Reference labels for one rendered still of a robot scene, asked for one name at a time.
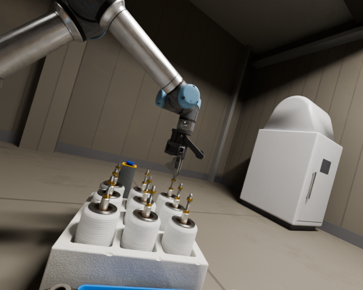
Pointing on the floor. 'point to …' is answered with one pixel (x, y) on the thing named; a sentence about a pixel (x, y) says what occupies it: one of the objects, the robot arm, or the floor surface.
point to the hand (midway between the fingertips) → (176, 176)
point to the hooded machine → (292, 166)
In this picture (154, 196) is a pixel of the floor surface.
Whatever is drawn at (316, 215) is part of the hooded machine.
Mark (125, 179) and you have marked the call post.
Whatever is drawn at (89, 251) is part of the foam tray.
